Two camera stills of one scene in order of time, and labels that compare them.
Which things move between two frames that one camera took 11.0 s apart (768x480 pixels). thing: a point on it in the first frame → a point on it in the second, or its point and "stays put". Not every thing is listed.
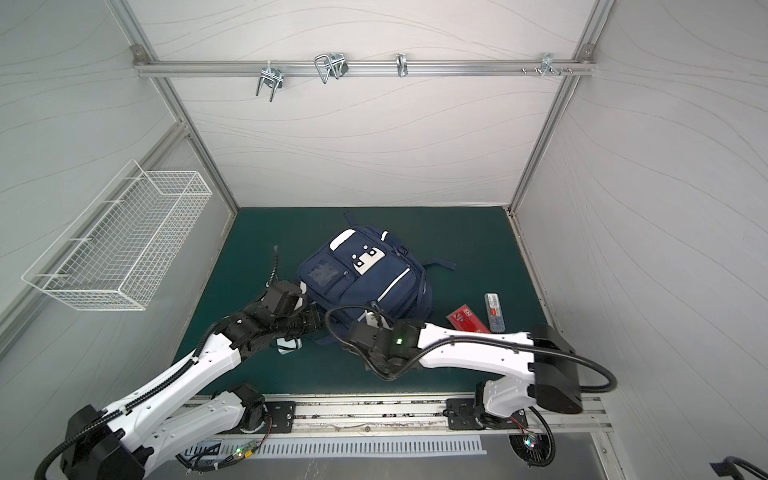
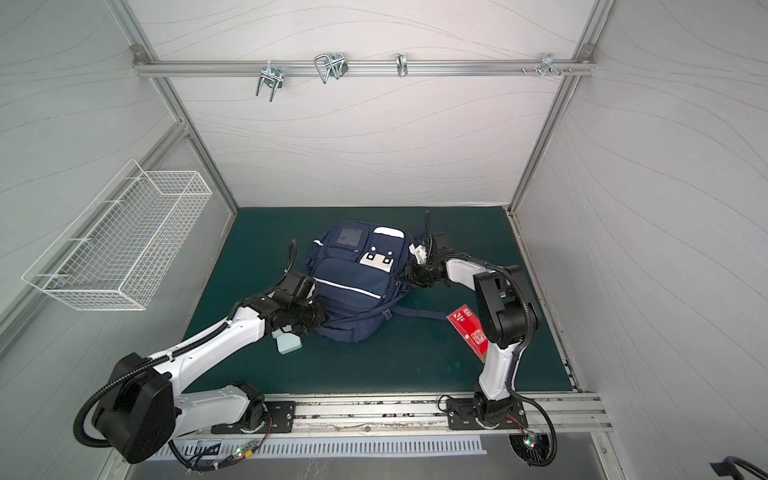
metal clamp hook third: [402, 68] stays put
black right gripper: [365, 332] → [420, 271]
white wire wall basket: [112, 255] stays put
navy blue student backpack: [355, 268] stays put
